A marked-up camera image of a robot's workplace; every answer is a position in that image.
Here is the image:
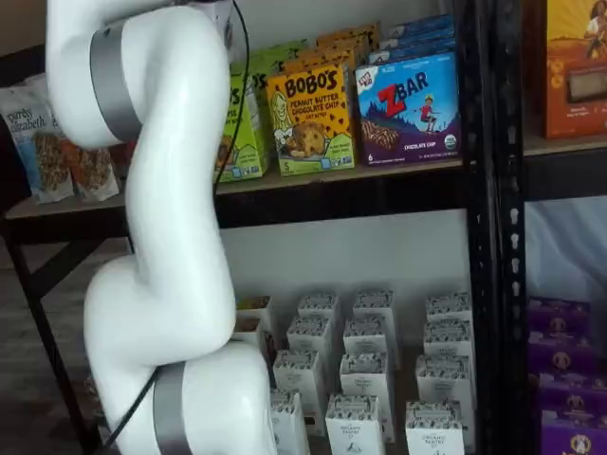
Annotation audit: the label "brown shelf board with snacks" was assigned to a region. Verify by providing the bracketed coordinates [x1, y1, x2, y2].
[4, 157, 469, 222]

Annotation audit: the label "yellow white granola box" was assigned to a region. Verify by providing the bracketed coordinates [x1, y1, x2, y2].
[230, 316, 266, 352]
[236, 296, 275, 328]

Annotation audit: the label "yellow Bobo's peanut butter box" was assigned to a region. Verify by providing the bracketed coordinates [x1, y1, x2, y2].
[265, 64, 357, 177]
[315, 21, 382, 61]
[283, 45, 358, 76]

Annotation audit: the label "green Bobo's apple pie box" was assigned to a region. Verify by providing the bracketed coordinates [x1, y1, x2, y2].
[248, 39, 309, 77]
[244, 56, 274, 113]
[215, 70, 270, 185]

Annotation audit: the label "blue Zbar snack box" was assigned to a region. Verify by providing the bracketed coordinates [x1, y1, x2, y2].
[378, 26, 456, 48]
[386, 12, 454, 35]
[354, 50, 463, 167]
[368, 38, 457, 65]

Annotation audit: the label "purple snack box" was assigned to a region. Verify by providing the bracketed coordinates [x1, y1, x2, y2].
[527, 296, 593, 336]
[540, 416, 607, 455]
[527, 331, 597, 375]
[538, 372, 607, 428]

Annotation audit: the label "large orange snack box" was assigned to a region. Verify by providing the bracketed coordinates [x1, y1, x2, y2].
[524, 0, 607, 140]

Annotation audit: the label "white floral print carton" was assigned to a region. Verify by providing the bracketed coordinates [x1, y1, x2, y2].
[325, 392, 383, 455]
[415, 354, 476, 449]
[268, 388, 311, 455]
[423, 319, 475, 362]
[272, 349, 326, 437]
[340, 352, 396, 445]
[343, 316, 397, 357]
[297, 293, 340, 326]
[405, 400, 465, 455]
[286, 316, 333, 356]
[353, 289, 395, 323]
[424, 292, 473, 328]

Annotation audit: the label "white organic pantry boxes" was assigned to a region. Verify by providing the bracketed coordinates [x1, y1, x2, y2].
[231, 283, 475, 455]

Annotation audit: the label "red label granola bag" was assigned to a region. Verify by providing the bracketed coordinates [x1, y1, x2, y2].
[109, 140, 138, 184]

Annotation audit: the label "orange label granola bag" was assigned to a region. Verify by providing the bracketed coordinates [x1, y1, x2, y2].
[59, 136, 120, 203]

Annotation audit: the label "blue label granola bag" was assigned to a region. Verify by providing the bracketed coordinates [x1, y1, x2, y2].
[0, 86, 76, 206]

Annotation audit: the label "black metal shelf frame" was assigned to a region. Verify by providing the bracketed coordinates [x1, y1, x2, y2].
[0, 0, 504, 455]
[492, 0, 607, 455]

